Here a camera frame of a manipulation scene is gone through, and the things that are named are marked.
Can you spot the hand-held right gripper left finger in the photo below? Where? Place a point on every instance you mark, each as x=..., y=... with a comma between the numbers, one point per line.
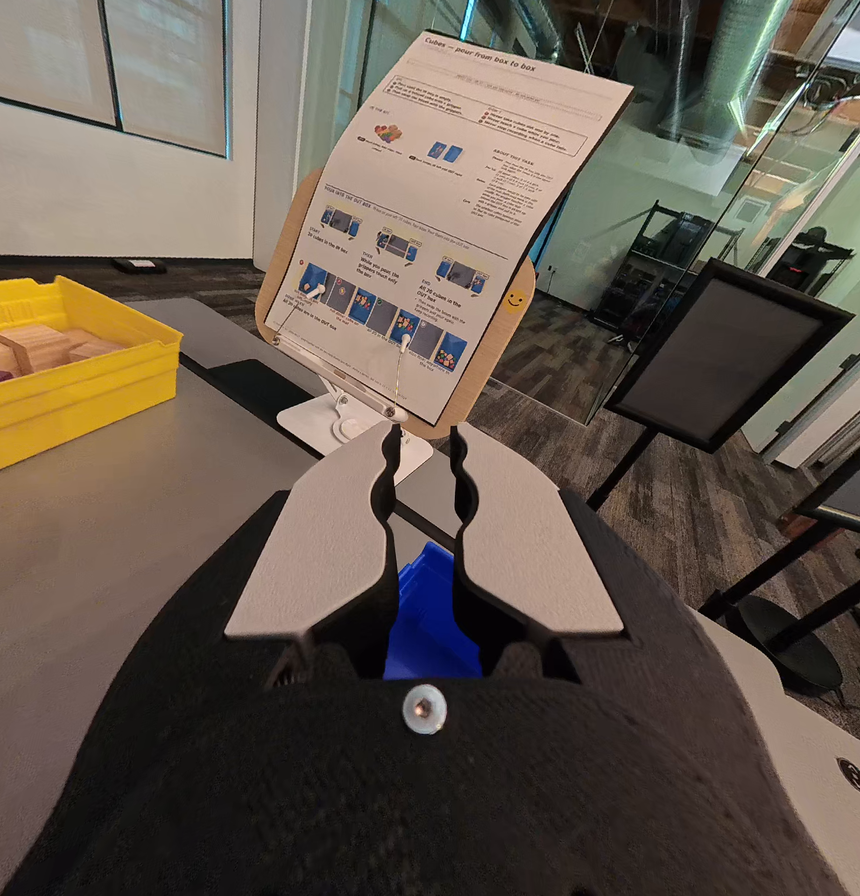
x=318, y=553

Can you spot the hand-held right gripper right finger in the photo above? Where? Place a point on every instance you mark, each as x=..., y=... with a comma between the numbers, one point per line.
x=535, y=553

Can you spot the blue plastic box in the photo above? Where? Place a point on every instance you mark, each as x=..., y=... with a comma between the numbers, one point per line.
x=430, y=616

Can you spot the yellow plastic box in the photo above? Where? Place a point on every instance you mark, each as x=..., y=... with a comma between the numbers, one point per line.
x=87, y=399

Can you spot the pile of wooden cubes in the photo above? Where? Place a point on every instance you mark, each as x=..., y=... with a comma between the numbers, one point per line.
x=38, y=350

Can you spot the yellow smiley sticker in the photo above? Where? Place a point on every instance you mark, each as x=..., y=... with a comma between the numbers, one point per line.
x=515, y=301

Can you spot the tall black pole stand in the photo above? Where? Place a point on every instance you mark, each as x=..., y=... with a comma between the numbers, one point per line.
x=794, y=644

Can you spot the black shelving rack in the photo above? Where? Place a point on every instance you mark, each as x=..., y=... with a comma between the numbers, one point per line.
x=654, y=280

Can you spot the small black floor device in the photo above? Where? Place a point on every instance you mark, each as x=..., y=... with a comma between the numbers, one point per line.
x=139, y=265

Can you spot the printed instruction sheet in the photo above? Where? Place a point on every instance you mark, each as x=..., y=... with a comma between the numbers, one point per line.
x=458, y=196

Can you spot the round black desk grommet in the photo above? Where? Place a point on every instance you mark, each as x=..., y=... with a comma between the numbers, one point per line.
x=856, y=775

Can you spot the window with roller blinds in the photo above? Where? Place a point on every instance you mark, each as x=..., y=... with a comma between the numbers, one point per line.
x=52, y=56

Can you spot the black sign frame stand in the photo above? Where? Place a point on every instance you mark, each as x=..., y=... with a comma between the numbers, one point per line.
x=843, y=490
x=724, y=357

